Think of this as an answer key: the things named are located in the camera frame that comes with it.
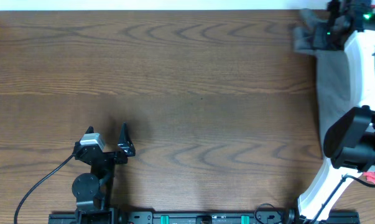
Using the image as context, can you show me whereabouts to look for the grey shorts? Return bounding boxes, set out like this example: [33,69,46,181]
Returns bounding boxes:
[293,9,351,146]

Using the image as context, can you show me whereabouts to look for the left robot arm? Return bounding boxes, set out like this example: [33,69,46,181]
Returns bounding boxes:
[72,123,136,223]

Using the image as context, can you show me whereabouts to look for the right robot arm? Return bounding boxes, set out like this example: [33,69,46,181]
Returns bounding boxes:
[285,1,375,223]

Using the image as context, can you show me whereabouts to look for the red garment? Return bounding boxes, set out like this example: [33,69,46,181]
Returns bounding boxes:
[363,4,375,185]

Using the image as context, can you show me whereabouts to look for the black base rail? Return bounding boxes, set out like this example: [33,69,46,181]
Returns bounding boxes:
[48,210,361,224]

